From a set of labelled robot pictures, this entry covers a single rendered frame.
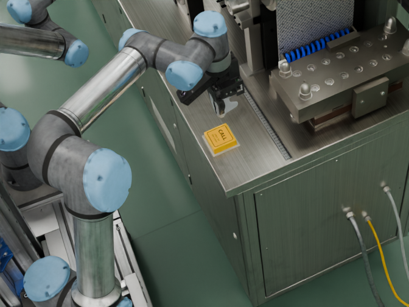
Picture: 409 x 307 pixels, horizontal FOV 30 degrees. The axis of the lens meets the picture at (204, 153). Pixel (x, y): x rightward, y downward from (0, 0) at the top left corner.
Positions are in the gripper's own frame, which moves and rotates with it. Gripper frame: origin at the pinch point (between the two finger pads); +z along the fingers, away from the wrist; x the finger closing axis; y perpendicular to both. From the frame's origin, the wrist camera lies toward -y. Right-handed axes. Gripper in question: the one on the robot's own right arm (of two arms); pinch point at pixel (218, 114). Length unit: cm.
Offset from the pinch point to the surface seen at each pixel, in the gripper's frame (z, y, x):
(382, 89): 3.2, 43.5, -12.5
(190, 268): 101, -19, 14
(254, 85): 11.9, 16.5, 13.3
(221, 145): 9.2, -1.8, -3.4
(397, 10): 18, 72, 22
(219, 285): 101, -12, 2
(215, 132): 9.1, -1.4, 1.6
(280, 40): -6.9, 24.2, 9.4
